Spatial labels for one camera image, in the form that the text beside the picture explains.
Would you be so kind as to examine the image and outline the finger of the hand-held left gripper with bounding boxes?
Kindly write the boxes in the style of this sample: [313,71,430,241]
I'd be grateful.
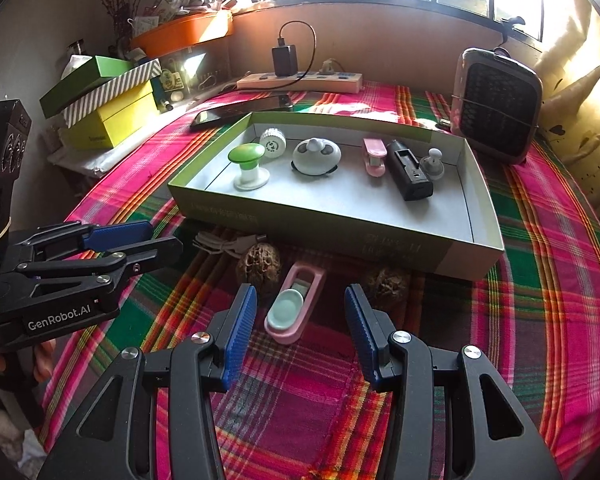
[11,219,155,262]
[0,236,184,306]

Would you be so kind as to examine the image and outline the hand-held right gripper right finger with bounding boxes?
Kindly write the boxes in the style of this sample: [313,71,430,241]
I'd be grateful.
[343,284,563,480]

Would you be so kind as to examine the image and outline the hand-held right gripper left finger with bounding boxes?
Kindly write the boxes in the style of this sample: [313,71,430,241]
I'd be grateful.
[37,284,258,480]

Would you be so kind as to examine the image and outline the pink case with mint wheel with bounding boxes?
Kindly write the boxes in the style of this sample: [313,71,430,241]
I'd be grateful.
[264,261,327,345]

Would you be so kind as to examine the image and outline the green and grey cardboard box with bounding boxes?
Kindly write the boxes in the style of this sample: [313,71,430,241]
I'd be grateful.
[167,111,506,281]

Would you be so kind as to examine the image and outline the green mushroom shaped knob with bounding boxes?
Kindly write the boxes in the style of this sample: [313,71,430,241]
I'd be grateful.
[227,142,271,192]

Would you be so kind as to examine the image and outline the pink mini stapler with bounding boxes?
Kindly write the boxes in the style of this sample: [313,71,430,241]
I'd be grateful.
[362,137,388,177]

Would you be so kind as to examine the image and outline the white panda shaped gadget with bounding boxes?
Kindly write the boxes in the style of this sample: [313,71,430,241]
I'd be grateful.
[291,137,342,177]

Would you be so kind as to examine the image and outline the small white mushroom knob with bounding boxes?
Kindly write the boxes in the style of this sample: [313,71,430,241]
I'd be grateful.
[420,147,446,181]

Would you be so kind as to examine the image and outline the brown walnut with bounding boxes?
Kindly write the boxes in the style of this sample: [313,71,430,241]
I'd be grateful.
[236,242,283,288]
[362,265,412,306]

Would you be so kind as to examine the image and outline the white cloth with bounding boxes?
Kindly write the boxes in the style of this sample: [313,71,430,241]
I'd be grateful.
[47,132,148,171]

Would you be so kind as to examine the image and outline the white tissue pack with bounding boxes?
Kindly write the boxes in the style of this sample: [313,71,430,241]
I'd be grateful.
[60,54,93,80]

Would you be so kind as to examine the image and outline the striped cardboard box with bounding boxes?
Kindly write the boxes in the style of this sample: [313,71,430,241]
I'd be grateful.
[62,57,163,128]

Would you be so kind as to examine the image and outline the green label jar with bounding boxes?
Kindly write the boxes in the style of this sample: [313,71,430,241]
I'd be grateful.
[162,72,186,101]

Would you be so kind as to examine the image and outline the white round dial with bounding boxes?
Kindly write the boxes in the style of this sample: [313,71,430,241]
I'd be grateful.
[259,128,287,159]

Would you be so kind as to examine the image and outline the black battery holder device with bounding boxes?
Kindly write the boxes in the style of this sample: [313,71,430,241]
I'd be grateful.
[386,140,434,202]

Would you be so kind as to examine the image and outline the black smartphone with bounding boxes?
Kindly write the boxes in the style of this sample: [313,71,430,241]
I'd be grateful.
[190,94,295,132]

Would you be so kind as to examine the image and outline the pink and green plaid blanket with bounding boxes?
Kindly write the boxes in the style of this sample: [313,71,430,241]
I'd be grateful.
[35,80,600,480]

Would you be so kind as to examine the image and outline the clear glass tank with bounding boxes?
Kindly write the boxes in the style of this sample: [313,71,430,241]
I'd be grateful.
[160,47,233,106]

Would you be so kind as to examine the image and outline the dried flower branches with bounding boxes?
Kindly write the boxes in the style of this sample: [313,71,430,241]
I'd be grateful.
[82,0,136,51]

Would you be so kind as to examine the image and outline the orange plastic tray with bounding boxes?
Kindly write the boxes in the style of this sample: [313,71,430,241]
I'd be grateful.
[130,10,234,58]

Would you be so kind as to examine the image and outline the beige power strip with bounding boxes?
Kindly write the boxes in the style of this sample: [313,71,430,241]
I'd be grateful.
[236,71,364,94]

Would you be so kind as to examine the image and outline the black charger adapter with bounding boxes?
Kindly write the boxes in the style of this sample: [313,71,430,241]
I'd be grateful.
[271,44,299,77]

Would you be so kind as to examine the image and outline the grey portable heater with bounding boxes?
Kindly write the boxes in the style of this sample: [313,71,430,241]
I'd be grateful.
[450,47,543,165]

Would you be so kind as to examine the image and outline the cream heart print curtain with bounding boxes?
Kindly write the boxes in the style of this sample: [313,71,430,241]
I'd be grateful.
[530,0,600,241]

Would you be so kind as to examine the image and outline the white coiled cable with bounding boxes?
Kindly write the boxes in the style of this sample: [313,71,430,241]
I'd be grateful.
[194,231,268,260]

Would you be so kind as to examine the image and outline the black charger cable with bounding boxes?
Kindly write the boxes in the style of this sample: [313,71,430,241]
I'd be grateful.
[278,21,317,78]

